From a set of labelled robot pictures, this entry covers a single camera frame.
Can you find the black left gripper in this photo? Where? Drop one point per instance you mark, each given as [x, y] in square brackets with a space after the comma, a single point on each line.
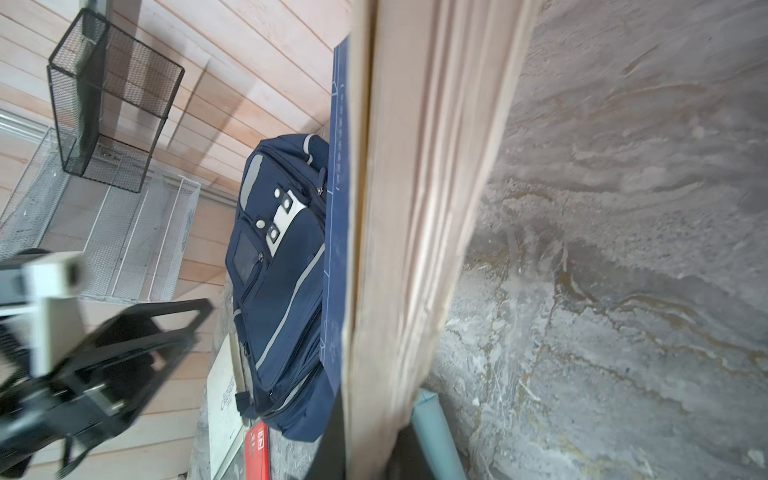
[96, 393]

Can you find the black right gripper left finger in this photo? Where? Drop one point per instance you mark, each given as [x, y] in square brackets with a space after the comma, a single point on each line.
[329, 462]

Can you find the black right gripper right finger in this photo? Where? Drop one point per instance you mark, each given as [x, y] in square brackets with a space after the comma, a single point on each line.
[407, 461]

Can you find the white hardcover book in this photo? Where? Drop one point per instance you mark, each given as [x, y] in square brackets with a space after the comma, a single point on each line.
[226, 428]

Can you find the navy blue student backpack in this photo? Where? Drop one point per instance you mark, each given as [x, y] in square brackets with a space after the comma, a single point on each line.
[275, 261]

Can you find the navy notebook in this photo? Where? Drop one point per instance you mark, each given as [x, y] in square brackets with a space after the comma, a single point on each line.
[430, 85]

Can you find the light blue pencil case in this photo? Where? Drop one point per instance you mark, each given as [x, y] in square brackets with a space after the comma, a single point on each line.
[435, 439]

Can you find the red booklet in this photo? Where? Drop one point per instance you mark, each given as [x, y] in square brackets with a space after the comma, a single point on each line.
[256, 453]

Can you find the black mesh basket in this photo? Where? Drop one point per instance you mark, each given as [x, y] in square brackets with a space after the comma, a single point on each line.
[111, 96]

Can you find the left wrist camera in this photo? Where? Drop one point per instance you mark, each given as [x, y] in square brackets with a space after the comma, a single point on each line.
[41, 320]

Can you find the white wire mesh shelf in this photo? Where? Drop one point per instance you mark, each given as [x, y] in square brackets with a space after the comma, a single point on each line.
[133, 243]

